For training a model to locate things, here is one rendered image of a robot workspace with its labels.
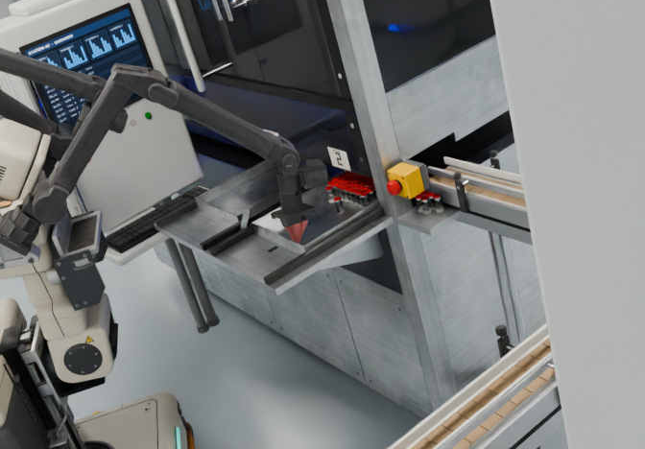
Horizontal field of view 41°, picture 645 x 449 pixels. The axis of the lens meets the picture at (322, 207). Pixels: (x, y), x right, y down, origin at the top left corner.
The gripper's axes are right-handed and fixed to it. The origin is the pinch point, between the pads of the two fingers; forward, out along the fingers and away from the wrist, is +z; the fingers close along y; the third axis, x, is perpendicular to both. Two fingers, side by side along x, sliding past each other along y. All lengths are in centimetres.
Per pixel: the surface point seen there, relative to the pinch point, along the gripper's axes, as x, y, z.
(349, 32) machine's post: -13, 15, -54
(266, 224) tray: 19.5, 2.9, 0.6
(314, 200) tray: 18.7, 19.8, -1.8
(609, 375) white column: -149, -70, -54
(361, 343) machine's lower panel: 24, 35, 55
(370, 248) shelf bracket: -2.7, 22.5, 9.0
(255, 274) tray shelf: 0.1, -13.8, 4.7
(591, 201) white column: -149, -73, -67
